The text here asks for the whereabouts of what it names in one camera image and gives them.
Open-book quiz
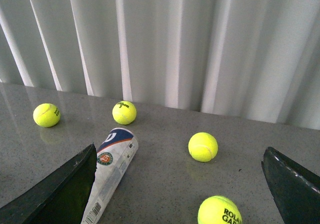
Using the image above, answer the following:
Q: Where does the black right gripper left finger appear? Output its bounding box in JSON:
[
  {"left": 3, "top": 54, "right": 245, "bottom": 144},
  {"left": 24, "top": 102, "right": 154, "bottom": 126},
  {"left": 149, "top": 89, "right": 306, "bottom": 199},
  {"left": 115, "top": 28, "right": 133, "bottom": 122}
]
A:
[{"left": 0, "top": 144, "right": 97, "bottom": 224}]

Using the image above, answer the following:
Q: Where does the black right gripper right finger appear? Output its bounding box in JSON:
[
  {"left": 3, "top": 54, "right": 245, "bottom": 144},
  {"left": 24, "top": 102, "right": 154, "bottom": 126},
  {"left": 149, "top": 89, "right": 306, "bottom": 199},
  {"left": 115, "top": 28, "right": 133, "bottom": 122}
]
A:
[{"left": 261, "top": 147, "right": 320, "bottom": 224}]

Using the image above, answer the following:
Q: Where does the far left tennis ball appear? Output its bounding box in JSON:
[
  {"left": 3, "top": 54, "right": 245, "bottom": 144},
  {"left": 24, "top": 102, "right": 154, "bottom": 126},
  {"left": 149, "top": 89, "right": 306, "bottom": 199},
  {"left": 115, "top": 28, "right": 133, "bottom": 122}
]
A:
[{"left": 33, "top": 103, "right": 61, "bottom": 128}]

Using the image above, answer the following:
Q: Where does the clear Wilson tennis ball can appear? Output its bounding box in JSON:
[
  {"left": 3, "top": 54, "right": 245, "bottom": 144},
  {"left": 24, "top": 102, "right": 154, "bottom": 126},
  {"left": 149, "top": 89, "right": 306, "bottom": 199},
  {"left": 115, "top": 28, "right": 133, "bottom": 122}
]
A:
[{"left": 81, "top": 128, "right": 139, "bottom": 224}]

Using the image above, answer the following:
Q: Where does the plain yellow tennis ball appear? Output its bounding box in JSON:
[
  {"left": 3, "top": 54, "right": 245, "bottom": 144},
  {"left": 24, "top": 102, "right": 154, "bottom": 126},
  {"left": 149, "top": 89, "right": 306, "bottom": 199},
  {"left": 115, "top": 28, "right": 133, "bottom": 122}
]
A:
[{"left": 188, "top": 132, "right": 218, "bottom": 162}]

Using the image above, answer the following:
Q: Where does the white pleated curtain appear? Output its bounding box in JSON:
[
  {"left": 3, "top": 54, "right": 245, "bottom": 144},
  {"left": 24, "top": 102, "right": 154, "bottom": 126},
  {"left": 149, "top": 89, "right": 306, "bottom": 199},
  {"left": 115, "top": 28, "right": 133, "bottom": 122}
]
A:
[{"left": 0, "top": 0, "right": 320, "bottom": 129}]

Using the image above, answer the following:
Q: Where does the Roland Garros tennis ball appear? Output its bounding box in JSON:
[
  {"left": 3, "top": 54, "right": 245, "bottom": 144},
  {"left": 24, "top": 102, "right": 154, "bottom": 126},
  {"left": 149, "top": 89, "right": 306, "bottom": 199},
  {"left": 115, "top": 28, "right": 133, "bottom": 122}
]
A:
[{"left": 197, "top": 196, "right": 243, "bottom": 224}]

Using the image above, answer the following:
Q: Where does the Wilson 3 tennis ball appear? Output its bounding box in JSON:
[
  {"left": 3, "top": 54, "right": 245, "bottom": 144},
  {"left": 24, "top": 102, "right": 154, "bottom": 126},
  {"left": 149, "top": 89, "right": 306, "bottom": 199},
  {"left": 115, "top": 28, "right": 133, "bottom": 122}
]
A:
[{"left": 112, "top": 101, "right": 137, "bottom": 125}]

